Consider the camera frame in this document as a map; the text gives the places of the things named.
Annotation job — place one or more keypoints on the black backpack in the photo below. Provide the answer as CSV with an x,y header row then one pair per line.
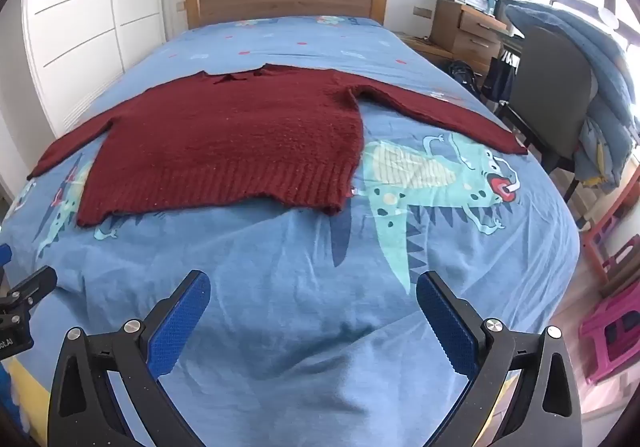
x,y
462,74

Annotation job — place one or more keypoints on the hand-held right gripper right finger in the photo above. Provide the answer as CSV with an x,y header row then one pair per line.
x,y
447,324

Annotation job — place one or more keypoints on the wooden drawer cabinet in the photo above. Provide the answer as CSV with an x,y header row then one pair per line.
x,y
467,34

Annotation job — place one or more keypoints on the black tote bag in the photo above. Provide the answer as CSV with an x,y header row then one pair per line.
x,y
500,77

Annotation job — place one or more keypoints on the dark red knitted sweater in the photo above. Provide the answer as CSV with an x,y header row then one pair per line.
x,y
225,137

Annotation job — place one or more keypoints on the low wooden nightstand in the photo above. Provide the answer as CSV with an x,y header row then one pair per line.
x,y
425,47

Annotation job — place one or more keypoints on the pink plastic stool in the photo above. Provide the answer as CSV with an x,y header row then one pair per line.
x,y
612,327

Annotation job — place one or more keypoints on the white wardrobe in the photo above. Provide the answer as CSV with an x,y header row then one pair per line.
x,y
85,17

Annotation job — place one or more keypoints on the grey chair with blue blanket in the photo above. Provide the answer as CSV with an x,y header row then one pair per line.
x,y
607,77

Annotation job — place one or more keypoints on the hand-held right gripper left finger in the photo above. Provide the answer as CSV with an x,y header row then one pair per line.
x,y
177,327

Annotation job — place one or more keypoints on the yellow blue cloth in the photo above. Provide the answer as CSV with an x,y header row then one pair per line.
x,y
22,392

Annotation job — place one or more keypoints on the orange plastic stool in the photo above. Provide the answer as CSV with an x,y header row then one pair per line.
x,y
602,247

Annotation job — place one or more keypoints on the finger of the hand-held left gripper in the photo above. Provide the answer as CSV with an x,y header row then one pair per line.
x,y
4,255
35,284

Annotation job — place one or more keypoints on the bed with blue dinosaur sheet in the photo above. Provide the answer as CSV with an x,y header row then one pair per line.
x,y
300,302

